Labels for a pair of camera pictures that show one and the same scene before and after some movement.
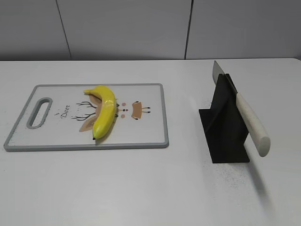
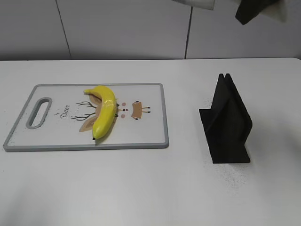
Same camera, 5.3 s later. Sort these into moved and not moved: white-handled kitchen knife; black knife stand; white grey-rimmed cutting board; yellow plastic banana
Moved: white-handled kitchen knife
Not moved: yellow plastic banana; black knife stand; white grey-rimmed cutting board
